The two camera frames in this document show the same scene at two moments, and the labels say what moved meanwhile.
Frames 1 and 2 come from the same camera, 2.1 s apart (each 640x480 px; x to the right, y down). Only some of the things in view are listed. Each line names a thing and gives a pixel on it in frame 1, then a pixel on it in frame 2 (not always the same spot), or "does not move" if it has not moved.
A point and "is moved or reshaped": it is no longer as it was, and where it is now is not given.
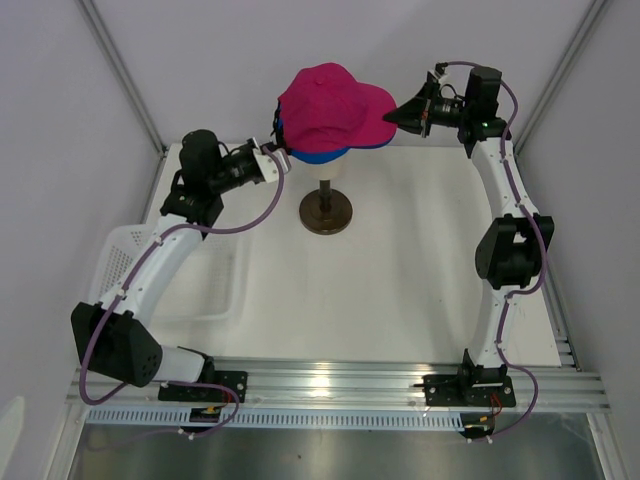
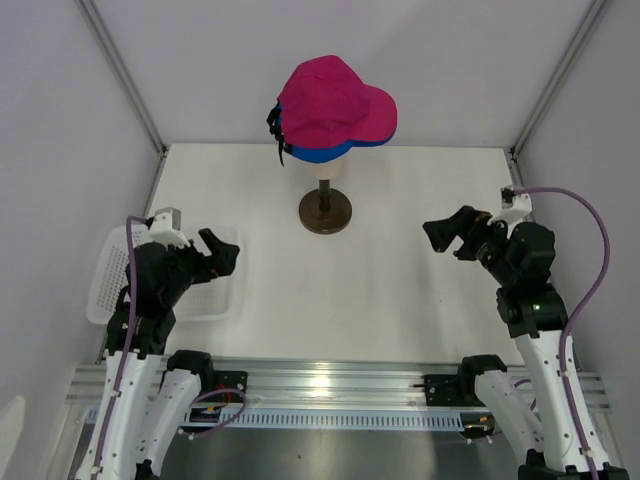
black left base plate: x=237 y=380 does not move
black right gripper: x=416 y=115 -> x=440 y=232
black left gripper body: x=237 y=171 -> x=189 y=267
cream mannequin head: x=325 y=170 does not move
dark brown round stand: x=326 y=211 does not move
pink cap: x=326 y=108 does not move
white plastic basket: x=213 y=289 does not move
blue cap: x=322 y=157 is moved or reshaped
